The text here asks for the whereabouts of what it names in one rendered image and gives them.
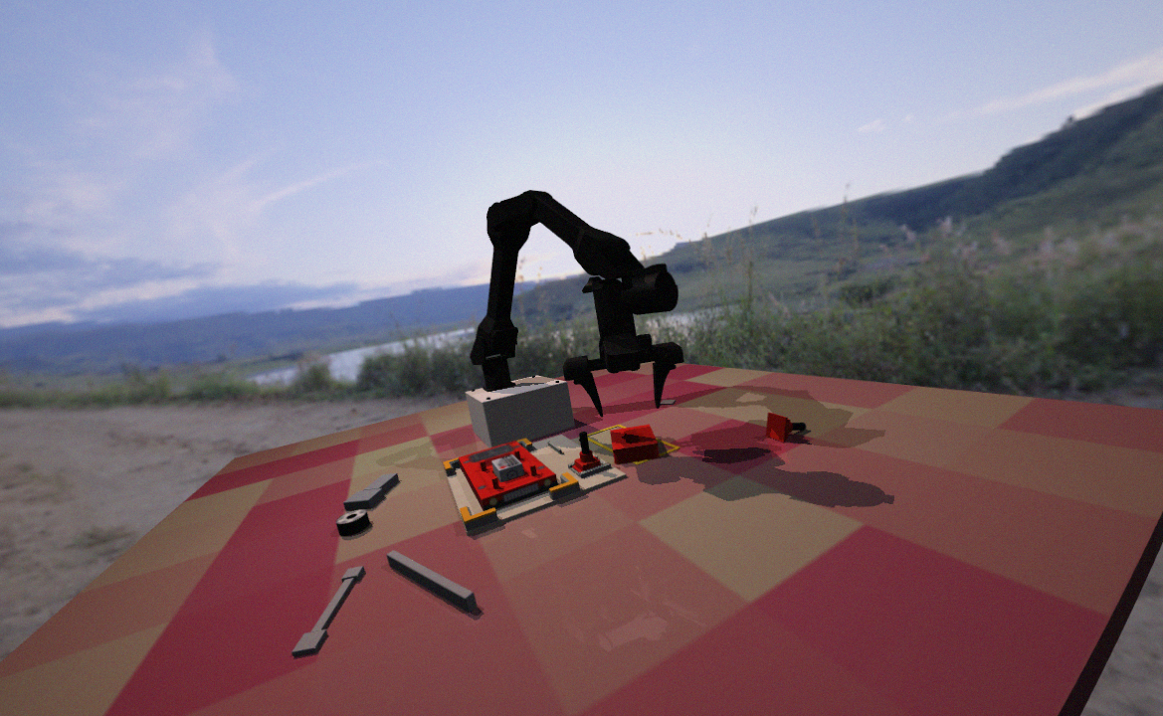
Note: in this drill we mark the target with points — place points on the black tyre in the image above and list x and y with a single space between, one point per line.
352 522

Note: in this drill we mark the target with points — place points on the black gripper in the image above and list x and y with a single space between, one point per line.
666 355

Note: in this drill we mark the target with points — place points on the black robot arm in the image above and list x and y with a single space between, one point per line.
642 290

